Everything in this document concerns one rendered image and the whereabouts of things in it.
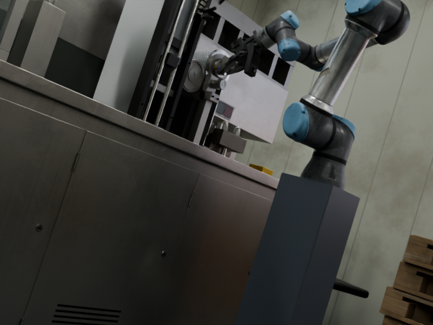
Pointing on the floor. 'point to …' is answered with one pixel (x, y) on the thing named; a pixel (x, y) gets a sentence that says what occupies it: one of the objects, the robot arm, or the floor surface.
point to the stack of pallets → (412, 287)
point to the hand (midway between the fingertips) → (223, 73)
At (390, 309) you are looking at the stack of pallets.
